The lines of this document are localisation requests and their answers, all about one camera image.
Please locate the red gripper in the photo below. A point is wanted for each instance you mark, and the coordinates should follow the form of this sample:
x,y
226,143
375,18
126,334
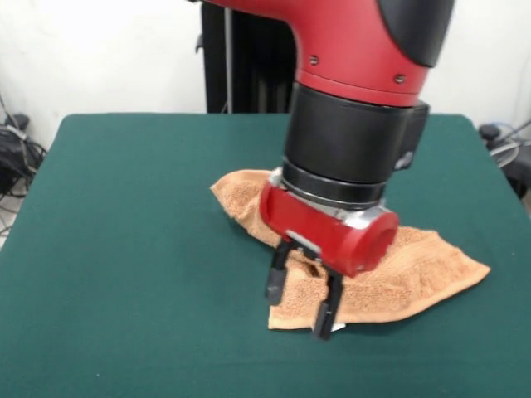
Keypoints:
x,y
323,232

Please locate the orange terry towel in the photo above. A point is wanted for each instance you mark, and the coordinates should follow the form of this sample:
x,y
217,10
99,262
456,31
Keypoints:
x,y
415,282

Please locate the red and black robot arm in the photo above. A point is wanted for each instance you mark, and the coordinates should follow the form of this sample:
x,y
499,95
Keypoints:
x,y
352,137

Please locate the dark green table cloth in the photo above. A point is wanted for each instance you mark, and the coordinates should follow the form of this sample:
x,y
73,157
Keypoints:
x,y
124,207

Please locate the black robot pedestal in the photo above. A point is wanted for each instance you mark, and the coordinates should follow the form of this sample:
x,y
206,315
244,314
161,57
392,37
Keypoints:
x,y
249,62

